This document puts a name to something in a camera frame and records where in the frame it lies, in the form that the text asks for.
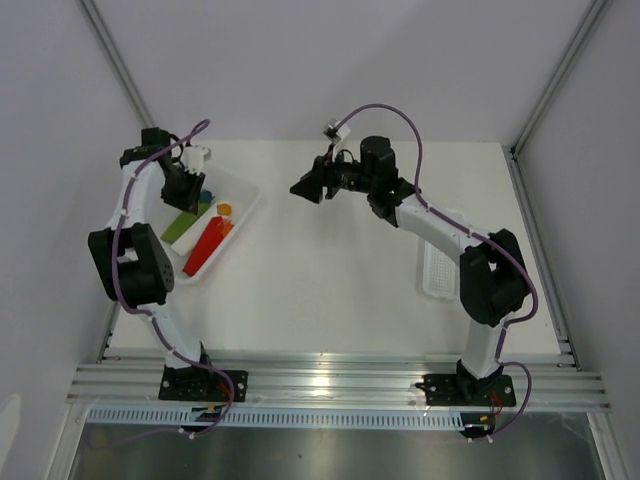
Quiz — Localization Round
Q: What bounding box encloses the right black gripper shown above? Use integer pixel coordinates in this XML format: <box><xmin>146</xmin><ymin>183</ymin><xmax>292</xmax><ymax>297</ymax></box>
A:
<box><xmin>291</xmin><ymin>143</ymin><xmax>376</xmax><ymax>204</ymax></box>

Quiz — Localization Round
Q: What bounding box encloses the red paper napkin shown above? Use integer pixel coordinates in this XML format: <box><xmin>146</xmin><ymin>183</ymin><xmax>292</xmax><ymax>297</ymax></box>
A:
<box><xmin>182</xmin><ymin>216</ymin><xmax>232</xmax><ymax>277</ymax></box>

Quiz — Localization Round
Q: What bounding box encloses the orange plastic spoon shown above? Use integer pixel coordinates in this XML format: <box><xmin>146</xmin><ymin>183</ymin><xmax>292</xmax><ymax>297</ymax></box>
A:
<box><xmin>220</xmin><ymin>221</ymin><xmax>234</xmax><ymax>238</ymax></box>

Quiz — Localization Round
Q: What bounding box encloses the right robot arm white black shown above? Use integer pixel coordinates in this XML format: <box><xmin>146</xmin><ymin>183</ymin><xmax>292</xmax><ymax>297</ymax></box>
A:
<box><xmin>290</xmin><ymin>136</ymin><xmax>533</xmax><ymax>404</ymax></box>

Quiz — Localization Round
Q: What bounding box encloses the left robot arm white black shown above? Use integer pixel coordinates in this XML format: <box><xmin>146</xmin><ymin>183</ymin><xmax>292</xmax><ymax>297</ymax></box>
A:
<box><xmin>88</xmin><ymin>127</ymin><xmax>217</xmax><ymax>401</ymax></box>

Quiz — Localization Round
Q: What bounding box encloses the green rolled napkin bundle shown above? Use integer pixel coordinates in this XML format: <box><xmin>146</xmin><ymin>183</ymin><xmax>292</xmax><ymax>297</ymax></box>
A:
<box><xmin>160</xmin><ymin>189</ymin><xmax>214</xmax><ymax>244</ymax></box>

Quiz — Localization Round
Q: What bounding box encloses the large white plastic basket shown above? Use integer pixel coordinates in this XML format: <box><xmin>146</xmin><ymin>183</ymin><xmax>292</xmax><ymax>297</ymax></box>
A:
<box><xmin>111</xmin><ymin>158</ymin><xmax>265</xmax><ymax>286</ymax></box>

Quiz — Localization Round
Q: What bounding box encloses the small white perforated tray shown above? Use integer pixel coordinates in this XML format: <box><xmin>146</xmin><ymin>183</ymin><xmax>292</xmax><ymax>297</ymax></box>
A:
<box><xmin>418</xmin><ymin>213</ymin><xmax>462</xmax><ymax>302</ymax></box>

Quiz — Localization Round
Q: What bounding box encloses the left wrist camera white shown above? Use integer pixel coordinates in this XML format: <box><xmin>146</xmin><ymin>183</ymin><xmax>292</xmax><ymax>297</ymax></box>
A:
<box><xmin>181</xmin><ymin>145</ymin><xmax>211</xmax><ymax>175</ymax></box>

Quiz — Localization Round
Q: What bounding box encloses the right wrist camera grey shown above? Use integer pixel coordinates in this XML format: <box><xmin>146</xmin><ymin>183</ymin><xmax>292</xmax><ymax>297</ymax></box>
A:
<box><xmin>322</xmin><ymin>119</ymin><xmax>350</xmax><ymax>161</ymax></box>

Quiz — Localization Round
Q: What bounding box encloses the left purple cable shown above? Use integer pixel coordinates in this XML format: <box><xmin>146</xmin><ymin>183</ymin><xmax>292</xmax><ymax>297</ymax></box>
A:
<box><xmin>79</xmin><ymin>118</ymin><xmax>236</xmax><ymax>446</ymax></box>

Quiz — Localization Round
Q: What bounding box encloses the purple cable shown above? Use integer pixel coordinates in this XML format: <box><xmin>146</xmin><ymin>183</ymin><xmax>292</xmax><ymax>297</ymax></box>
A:
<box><xmin>339</xmin><ymin>103</ymin><xmax>540</xmax><ymax>444</ymax></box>
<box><xmin>79</xmin><ymin>118</ymin><xmax>236</xmax><ymax>446</ymax></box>

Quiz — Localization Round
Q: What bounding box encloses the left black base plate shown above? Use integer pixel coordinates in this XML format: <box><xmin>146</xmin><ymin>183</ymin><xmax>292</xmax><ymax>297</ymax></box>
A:
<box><xmin>158</xmin><ymin>367</ymin><xmax>231</xmax><ymax>403</ymax></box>

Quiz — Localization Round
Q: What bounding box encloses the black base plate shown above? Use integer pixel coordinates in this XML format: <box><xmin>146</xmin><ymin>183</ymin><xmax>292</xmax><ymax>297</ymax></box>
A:
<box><xmin>158</xmin><ymin>367</ymin><xmax>231</xmax><ymax>403</ymax></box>
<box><xmin>414</xmin><ymin>371</ymin><xmax>516</xmax><ymax>407</ymax></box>

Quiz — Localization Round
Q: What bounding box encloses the aluminium mounting rail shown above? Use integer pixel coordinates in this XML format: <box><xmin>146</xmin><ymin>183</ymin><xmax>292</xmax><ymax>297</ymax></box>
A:
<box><xmin>66</xmin><ymin>349</ymin><xmax>611</xmax><ymax>412</ymax></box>

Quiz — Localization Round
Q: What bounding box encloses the left aluminium frame post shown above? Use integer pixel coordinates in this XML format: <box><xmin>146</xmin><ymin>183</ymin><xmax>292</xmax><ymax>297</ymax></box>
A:
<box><xmin>76</xmin><ymin>0</ymin><xmax>157</xmax><ymax>128</ymax></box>

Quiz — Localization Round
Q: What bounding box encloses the aluminium frame post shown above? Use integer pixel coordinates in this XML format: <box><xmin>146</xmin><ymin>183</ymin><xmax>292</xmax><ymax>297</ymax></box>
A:
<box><xmin>509</xmin><ymin>0</ymin><xmax>612</xmax><ymax>156</ymax></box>
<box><xmin>76</xmin><ymin>0</ymin><xmax>157</xmax><ymax>128</ymax></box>

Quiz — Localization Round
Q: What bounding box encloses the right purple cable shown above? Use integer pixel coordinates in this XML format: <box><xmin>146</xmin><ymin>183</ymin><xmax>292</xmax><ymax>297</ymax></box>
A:
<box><xmin>339</xmin><ymin>103</ymin><xmax>540</xmax><ymax>444</ymax></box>

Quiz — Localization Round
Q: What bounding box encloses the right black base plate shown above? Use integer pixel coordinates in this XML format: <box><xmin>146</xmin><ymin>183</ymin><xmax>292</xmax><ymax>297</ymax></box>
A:
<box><xmin>414</xmin><ymin>371</ymin><xmax>516</xmax><ymax>407</ymax></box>

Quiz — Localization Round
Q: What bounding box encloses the white slotted cable duct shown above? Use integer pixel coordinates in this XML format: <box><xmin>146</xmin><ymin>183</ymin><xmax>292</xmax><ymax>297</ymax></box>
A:
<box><xmin>86</xmin><ymin>405</ymin><xmax>464</xmax><ymax>431</ymax></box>

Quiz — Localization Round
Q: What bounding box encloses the right aluminium frame post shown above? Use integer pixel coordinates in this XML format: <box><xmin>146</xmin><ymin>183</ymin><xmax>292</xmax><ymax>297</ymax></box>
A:
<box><xmin>509</xmin><ymin>0</ymin><xmax>612</xmax><ymax>156</ymax></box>

